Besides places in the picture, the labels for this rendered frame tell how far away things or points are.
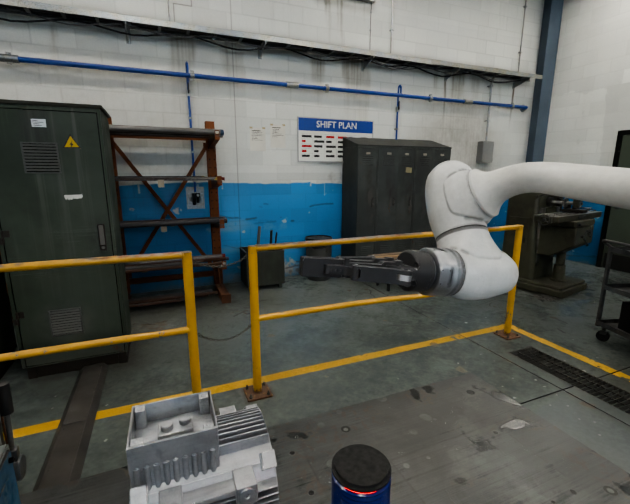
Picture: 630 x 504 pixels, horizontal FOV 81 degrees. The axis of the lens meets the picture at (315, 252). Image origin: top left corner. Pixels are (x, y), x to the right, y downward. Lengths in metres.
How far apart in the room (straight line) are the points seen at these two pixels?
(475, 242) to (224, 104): 4.58
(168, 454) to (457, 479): 0.69
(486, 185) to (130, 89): 4.62
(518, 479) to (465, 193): 0.69
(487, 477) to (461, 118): 6.22
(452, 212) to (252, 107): 4.56
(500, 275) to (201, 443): 0.58
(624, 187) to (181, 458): 0.74
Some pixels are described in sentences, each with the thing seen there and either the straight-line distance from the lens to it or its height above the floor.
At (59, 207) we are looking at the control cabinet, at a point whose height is 1.26.
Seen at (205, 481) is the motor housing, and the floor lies 1.07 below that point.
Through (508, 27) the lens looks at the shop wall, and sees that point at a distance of 7.82.
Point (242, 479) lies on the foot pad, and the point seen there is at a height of 1.08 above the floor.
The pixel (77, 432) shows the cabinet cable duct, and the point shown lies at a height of 0.04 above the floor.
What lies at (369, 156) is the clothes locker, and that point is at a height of 1.72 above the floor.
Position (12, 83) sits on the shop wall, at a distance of 5.22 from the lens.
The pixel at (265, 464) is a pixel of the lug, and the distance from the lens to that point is 0.63.
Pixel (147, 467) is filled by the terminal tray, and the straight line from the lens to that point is 0.62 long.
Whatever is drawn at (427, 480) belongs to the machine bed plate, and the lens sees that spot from 1.05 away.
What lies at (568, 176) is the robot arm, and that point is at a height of 1.50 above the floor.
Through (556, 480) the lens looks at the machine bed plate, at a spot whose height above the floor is 0.80.
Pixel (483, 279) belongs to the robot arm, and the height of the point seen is 1.32.
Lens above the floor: 1.51
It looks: 12 degrees down
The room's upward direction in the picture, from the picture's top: straight up
